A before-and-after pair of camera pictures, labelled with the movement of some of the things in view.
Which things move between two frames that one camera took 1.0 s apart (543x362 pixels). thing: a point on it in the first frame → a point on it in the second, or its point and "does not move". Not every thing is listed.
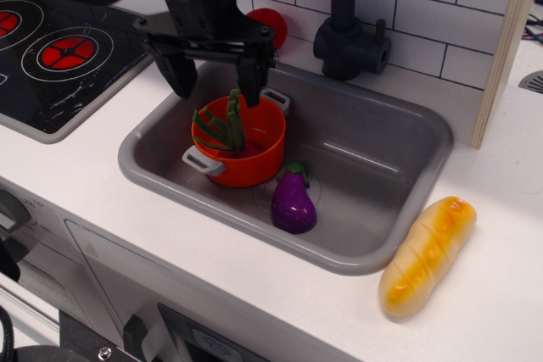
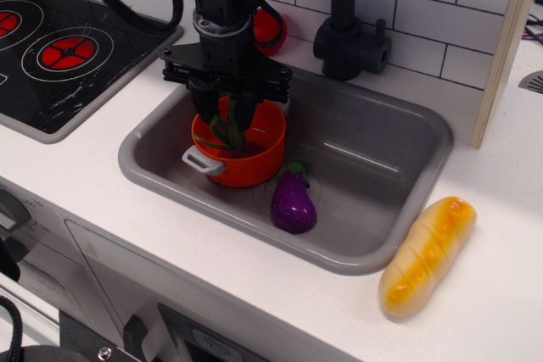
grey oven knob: x=13 y=212 does not move
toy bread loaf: x=427 y=247 does not move
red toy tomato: x=274 y=19 does not move
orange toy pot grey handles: x=248 y=150 does not move
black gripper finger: x=253 y=74 → x=245 y=105
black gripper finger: x=180 y=70 → x=206 y=101
